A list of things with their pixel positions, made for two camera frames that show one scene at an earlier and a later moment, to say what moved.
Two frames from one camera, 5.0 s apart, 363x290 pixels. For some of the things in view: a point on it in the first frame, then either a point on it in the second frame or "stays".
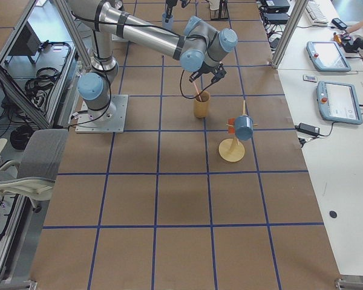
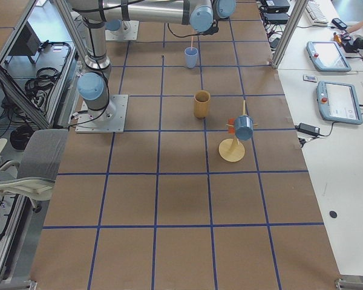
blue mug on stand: (244, 127) stays
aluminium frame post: (296, 15) stays
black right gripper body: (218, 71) -> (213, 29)
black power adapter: (312, 130) stays
